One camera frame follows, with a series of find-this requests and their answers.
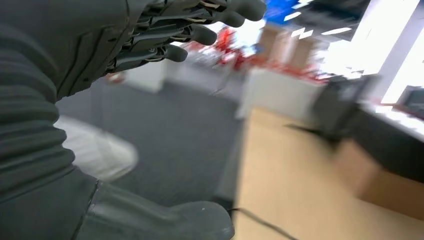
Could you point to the white background counter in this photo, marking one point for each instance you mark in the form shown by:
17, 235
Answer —
278, 96

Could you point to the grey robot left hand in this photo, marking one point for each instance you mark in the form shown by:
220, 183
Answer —
66, 33

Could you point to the white floor power strip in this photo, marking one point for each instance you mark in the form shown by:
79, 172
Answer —
99, 152

